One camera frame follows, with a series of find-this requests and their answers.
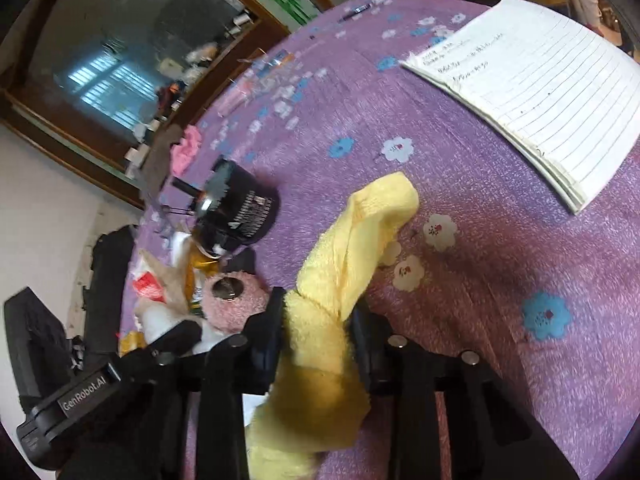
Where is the pink fluffy cloth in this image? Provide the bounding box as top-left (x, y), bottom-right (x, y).
top-left (170, 125), bottom-right (203, 177)

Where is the lined paper notebook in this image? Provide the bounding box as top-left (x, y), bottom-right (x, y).
top-left (400, 0), bottom-right (640, 216)

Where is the pink plush toy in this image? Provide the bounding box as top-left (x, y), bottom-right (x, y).
top-left (202, 269), bottom-right (271, 333)

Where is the brown cloth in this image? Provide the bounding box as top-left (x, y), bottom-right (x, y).
top-left (139, 122), bottom-right (185, 196)

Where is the red wrapper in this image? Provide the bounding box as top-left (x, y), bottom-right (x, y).
top-left (131, 272), bottom-right (166, 304)

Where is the clear plastic packet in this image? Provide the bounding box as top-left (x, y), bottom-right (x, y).
top-left (222, 80), bottom-right (261, 116)

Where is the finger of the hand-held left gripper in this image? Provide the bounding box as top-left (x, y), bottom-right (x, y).
top-left (145, 319), bottom-right (203, 357)

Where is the black and white pen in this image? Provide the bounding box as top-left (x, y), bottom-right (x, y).
top-left (337, 2), bottom-right (373, 23)

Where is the black electric motor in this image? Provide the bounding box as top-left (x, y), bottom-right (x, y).
top-left (172, 156), bottom-right (282, 256)

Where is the yellow towel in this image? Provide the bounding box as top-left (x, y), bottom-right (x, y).
top-left (245, 171), bottom-right (421, 480)

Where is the wooden framed mirror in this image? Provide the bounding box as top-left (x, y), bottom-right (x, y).
top-left (0, 0), bottom-right (336, 211)

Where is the clear packet with blue items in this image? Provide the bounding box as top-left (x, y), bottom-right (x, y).
top-left (252, 49), bottom-right (296, 78)

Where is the yellow wrapper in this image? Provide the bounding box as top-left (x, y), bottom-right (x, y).
top-left (119, 330), bottom-right (147, 352)

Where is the row of small dresser items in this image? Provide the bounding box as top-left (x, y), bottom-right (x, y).
top-left (125, 5), bottom-right (261, 171)

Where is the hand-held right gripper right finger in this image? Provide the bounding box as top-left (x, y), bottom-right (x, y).
top-left (347, 305), bottom-right (583, 480)

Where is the purple floral blanket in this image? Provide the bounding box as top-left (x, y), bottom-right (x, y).
top-left (117, 0), bottom-right (640, 480)

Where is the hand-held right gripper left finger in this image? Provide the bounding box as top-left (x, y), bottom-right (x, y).
top-left (60, 286), bottom-right (288, 480)

